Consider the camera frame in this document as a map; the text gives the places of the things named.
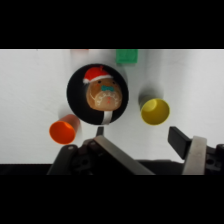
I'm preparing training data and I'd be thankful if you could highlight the orange plastic cup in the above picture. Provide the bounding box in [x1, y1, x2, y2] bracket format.
[48, 113, 81, 146]

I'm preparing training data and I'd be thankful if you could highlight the yellow plastic cup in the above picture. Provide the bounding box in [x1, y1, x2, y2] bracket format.
[139, 97, 171, 127]

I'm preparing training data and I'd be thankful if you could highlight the brown plush with santa hat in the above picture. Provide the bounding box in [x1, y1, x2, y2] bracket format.
[82, 65, 123, 125]

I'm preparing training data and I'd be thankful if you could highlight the black round bowl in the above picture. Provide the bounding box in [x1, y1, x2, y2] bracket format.
[66, 63, 130, 126]

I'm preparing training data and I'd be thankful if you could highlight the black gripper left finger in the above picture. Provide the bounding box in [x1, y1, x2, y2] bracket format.
[93, 125, 156, 176]

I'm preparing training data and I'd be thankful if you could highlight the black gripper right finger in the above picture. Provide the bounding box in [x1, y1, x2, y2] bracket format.
[167, 125, 209, 176]

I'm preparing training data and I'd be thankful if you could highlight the green cube block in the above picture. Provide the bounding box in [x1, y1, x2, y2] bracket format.
[115, 49, 139, 65]

